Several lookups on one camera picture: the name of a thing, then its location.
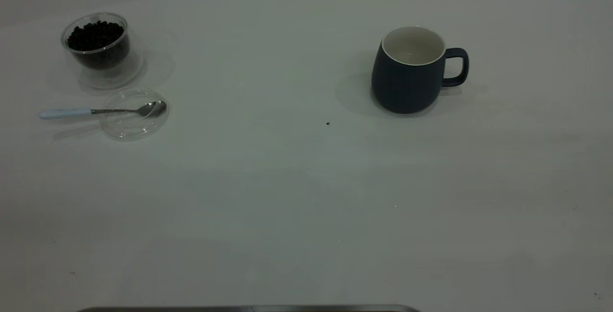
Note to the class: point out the dark grey ceramic mug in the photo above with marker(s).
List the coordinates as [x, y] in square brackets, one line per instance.
[407, 87]

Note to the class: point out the clear round glass lid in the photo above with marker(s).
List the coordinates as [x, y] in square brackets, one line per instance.
[129, 130]

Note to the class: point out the dark coffee beans pile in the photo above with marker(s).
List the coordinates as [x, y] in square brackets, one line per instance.
[96, 39]

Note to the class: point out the clear double-wall glass cup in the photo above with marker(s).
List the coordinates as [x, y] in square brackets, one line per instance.
[111, 75]

